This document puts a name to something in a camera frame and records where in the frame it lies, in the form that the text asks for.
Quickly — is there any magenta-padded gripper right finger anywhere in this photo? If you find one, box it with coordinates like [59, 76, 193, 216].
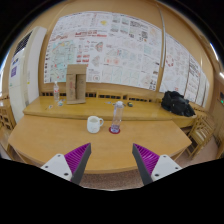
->
[131, 143, 183, 186]

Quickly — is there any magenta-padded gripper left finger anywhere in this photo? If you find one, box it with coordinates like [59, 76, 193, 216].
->
[40, 142, 92, 186]

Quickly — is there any clear plastic water bottle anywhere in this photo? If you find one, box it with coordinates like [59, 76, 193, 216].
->
[110, 100, 125, 134]

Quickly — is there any white ceramic mug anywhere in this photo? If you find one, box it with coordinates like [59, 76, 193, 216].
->
[86, 115, 105, 134]

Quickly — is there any wooden chairs group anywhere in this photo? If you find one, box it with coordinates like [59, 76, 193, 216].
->
[184, 113, 224, 160]
[0, 94, 16, 134]

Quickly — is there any black bag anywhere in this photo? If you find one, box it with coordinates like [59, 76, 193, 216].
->
[160, 90, 197, 118]

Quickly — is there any small red-labelled plastic bottle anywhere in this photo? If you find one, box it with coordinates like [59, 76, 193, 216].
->
[53, 80, 61, 103]

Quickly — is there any brown cardboard stand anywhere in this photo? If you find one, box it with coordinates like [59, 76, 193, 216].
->
[65, 63, 88, 105]

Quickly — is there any white standing air conditioner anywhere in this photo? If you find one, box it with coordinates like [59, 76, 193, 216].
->
[8, 25, 48, 114]

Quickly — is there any narrow printed wall poster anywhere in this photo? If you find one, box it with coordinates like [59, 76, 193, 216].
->
[159, 33, 211, 107]

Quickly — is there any large printed wall poster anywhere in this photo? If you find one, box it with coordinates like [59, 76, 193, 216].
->
[43, 10, 163, 92]

